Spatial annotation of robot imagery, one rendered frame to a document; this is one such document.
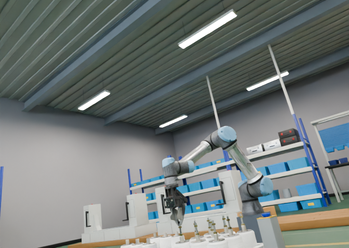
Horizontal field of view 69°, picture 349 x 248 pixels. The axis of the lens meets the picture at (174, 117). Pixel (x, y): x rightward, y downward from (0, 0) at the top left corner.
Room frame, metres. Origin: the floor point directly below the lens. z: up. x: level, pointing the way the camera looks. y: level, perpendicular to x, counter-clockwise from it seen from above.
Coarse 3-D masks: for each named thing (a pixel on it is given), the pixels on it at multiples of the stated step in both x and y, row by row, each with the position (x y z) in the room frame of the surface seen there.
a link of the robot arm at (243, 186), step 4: (244, 180) 1.86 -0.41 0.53; (240, 184) 1.87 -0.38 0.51; (244, 184) 1.86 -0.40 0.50; (240, 188) 1.88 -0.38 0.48; (244, 188) 1.85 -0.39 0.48; (240, 192) 1.89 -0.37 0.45; (244, 192) 1.86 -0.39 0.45; (248, 192) 1.83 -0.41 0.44; (240, 196) 1.91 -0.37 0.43; (244, 196) 1.87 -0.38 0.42; (248, 196) 1.85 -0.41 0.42; (252, 196) 1.83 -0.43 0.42
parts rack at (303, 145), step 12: (300, 120) 5.76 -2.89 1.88; (300, 132) 5.31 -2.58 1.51; (300, 144) 5.35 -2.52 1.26; (168, 156) 7.42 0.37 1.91; (180, 156) 7.85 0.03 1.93; (228, 156) 6.35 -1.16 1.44; (252, 156) 5.97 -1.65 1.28; (264, 156) 6.39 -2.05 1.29; (312, 156) 5.77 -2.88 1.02; (204, 168) 6.76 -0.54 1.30; (228, 168) 6.37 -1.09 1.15; (312, 168) 5.32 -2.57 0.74; (192, 192) 7.06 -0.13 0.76; (204, 192) 7.52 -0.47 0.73; (324, 192) 5.53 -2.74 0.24; (264, 204) 5.99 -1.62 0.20; (324, 204) 5.32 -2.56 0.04
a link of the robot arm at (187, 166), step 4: (188, 160) 1.52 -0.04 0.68; (180, 164) 1.46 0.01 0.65; (184, 164) 1.47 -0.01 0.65; (188, 164) 1.49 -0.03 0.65; (192, 164) 1.50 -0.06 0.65; (180, 168) 1.46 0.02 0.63; (184, 168) 1.47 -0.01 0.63; (188, 168) 1.49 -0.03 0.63; (192, 168) 1.50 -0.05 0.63; (180, 172) 1.48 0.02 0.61; (184, 172) 1.49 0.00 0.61; (188, 172) 1.51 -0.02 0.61; (192, 172) 1.53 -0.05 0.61
